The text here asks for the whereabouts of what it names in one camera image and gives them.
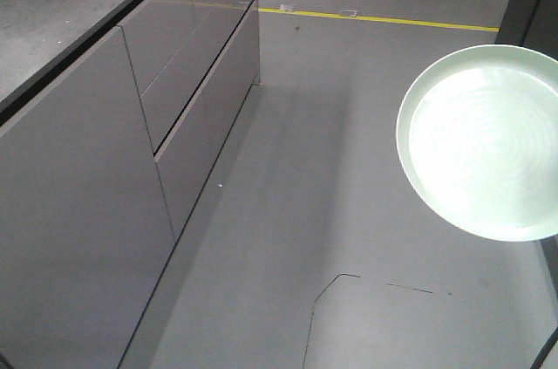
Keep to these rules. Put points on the light green round plate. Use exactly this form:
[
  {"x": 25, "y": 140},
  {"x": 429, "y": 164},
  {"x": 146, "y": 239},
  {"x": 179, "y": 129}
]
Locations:
[{"x": 476, "y": 136}]

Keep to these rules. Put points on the grey island cabinet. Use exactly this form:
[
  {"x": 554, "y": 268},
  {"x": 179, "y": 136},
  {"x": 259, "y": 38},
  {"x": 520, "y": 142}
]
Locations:
[{"x": 100, "y": 171}]

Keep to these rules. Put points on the dark tall cabinet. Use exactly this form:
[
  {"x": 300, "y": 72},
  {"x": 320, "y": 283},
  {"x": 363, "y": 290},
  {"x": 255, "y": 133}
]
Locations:
[{"x": 531, "y": 24}]

